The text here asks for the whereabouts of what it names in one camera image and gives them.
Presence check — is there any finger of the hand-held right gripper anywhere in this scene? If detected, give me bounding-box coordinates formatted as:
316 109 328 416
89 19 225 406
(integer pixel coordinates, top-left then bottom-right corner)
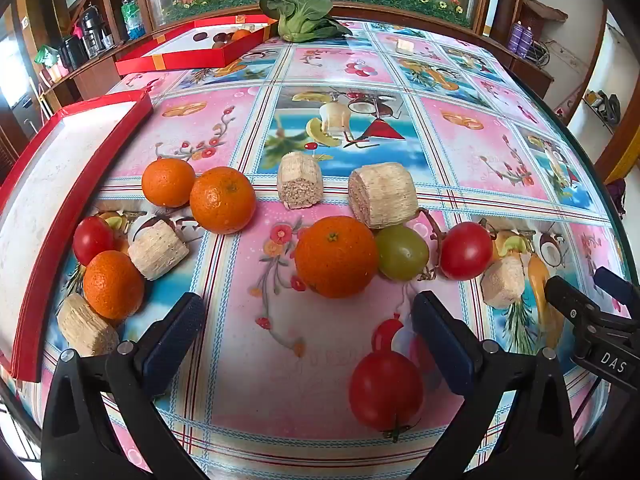
545 276 640 350
595 266 640 317

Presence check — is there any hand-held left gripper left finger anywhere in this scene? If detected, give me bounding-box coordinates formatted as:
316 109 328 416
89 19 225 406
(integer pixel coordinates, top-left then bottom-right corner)
42 292 207 480

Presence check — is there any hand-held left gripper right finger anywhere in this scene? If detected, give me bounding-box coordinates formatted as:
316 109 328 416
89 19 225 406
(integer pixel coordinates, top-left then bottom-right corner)
407 290 576 480

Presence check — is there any red tomato with stem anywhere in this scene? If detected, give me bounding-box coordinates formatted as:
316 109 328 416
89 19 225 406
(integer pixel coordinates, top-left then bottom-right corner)
348 351 425 443

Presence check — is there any red tray with white inside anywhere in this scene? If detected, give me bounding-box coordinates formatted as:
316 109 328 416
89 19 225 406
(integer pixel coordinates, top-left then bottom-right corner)
0 89 153 383

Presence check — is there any wooden block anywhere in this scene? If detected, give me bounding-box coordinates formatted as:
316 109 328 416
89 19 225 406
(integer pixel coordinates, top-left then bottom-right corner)
277 151 324 210
348 162 419 229

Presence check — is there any maroon cloth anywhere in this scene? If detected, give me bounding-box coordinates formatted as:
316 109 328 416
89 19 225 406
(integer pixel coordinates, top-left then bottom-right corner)
605 177 628 221

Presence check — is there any green grape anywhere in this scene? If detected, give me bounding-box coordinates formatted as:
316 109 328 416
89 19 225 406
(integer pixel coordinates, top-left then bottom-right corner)
374 225 431 282

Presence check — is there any floral printed tablecloth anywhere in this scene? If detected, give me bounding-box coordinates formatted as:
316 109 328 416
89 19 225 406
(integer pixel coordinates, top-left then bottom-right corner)
40 17 626 480

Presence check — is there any large orange mandarin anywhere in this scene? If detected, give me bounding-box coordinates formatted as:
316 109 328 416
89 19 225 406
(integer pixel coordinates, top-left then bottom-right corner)
294 215 379 299

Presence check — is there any wooden sideboard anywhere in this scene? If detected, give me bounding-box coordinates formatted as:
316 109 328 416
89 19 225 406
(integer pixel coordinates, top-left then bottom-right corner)
35 25 151 108

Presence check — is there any far red box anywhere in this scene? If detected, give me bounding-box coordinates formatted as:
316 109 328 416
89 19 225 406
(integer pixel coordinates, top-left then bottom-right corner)
115 14 278 78

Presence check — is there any black kitchen appliance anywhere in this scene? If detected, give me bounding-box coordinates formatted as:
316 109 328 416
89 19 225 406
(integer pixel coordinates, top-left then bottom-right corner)
59 35 88 71

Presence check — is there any steel thermos jug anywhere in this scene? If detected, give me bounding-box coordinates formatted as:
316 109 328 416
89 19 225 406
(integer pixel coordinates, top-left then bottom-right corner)
80 6 108 58

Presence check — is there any green plastic bottle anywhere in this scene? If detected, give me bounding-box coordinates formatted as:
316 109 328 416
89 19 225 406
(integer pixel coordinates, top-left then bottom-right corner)
121 0 146 41

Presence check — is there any green bok choy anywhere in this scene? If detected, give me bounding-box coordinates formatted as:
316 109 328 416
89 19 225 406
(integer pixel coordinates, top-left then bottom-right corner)
259 0 353 43

